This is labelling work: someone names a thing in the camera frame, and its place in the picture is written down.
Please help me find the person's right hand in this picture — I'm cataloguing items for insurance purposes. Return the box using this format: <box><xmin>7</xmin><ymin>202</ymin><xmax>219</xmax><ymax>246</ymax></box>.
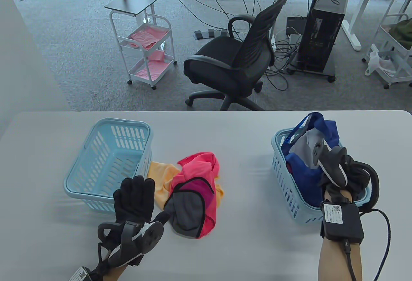
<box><xmin>318</xmin><ymin>156</ymin><xmax>370</xmax><ymax>203</ymax></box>

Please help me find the person's left hand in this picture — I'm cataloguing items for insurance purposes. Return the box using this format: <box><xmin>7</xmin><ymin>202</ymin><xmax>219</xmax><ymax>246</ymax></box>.
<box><xmin>113</xmin><ymin>175</ymin><xmax>176</xmax><ymax>227</ymax></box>

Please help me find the orange towel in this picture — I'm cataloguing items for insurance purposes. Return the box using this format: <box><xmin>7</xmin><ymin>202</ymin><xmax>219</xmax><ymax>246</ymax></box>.
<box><xmin>147</xmin><ymin>161</ymin><xmax>225</xmax><ymax>211</ymax></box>

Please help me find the light blue hand basket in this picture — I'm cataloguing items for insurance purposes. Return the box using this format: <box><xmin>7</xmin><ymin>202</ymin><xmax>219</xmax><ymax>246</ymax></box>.
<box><xmin>63</xmin><ymin>118</ymin><xmax>153</xmax><ymax>214</ymax></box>
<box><xmin>271</xmin><ymin>128</ymin><xmax>370</xmax><ymax>224</ymax></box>

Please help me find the pink grey black-trimmed apparel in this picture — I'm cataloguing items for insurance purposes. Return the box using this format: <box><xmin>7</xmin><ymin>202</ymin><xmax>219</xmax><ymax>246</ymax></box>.
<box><xmin>164</xmin><ymin>175</ymin><xmax>217</xmax><ymax>239</ymax></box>

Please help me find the blue grey apparel cap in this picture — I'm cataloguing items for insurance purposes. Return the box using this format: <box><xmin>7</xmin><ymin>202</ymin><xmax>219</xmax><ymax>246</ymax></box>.
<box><xmin>282</xmin><ymin>112</ymin><xmax>341</xmax><ymax>207</ymax></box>

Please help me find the person's right forearm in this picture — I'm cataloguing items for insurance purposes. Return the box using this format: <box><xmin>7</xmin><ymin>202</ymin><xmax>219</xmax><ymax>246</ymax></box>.
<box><xmin>318</xmin><ymin>189</ymin><xmax>363</xmax><ymax>281</ymax></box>

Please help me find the person's left forearm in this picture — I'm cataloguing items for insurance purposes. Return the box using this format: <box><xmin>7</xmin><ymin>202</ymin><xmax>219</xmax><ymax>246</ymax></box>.
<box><xmin>105</xmin><ymin>263</ymin><xmax>129</xmax><ymax>281</ymax></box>

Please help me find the black grey hand controller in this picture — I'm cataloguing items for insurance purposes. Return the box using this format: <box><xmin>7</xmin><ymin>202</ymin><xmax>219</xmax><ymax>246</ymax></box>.
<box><xmin>98</xmin><ymin>220</ymin><xmax>164</xmax><ymax>267</ymax></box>
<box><xmin>311</xmin><ymin>139</ymin><xmax>380</xmax><ymax>213</ymax></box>

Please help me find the black wrist sensor box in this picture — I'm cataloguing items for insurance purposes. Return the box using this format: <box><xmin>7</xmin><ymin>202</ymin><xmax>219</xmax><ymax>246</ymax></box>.
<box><xmin>69</xmin><ymin>267</ymin><xmax>93</xmax><ymax>281</ymax></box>
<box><xmin>320</xmin><ymin>200</ymin><xmax>365</xmax><ymax>245</ymax></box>

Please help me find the black wheeled computer stand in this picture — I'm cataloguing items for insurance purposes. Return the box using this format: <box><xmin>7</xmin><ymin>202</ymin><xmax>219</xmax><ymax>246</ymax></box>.
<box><xmin>287</xmin><ymin>59</ymin><xmax>337</xmax><ymax>83</ymax></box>

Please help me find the white metal basket cart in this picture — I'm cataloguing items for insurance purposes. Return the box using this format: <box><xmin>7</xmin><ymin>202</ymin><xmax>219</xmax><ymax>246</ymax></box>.
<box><xmin>362</xmin><ymin>0</ymin><xmax>412</xmax><ymax>89</ymax></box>

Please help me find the white plastic bag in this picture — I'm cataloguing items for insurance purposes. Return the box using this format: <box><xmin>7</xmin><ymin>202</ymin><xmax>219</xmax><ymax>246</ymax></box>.
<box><xmin>365</xmin><ymin>44</ymin><xmax>397</xmax><ymax>77</ymax></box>

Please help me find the white three-tier cart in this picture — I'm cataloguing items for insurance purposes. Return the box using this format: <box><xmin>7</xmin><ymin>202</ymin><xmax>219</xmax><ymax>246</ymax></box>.
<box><xmin>109</xmin><ymin>9</ymin><xmax>177</xmax><ymax>90</ymax></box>

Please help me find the black computer tower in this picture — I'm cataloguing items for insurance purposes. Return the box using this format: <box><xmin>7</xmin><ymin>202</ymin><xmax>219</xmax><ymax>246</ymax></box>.
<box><xmin>298</xmin><ymin>0</ymin><xmax>350</xmax><ymax>73</ymax></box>

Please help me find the white standing desk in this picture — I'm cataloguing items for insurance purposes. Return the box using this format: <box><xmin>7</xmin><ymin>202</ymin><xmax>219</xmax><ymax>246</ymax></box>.
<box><xmin>341</xmin><ymin>0</ymin><xmax>412</xmax><ymax>52</ymax></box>

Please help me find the olive green bag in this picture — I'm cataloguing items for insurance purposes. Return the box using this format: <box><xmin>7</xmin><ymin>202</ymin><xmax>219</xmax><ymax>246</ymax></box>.
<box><xmin>388</xmin><ymin>19</ymin><xmax>412</xmax><ymax>50</ymax></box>

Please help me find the black office chair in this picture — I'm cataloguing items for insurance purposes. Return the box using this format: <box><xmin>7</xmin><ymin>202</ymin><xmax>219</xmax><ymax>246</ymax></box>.
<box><xmin>183</xmin><ymin>0</ymin><xmax>291</xmax><ymax>111</ymax></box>

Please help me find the grey foot pedal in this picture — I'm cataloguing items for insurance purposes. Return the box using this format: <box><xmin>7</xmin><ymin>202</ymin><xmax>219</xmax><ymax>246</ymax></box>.
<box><xmin>194</xmin><ymin>29</ymin><xmax>229</xmax><ymax>40</ymax></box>

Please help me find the black sensor cable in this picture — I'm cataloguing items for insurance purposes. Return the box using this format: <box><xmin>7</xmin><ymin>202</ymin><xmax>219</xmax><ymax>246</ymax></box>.
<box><xmin>343</xmin><ymin>209</ymin><xmax>391</xmax><ymax>281</ymax></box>

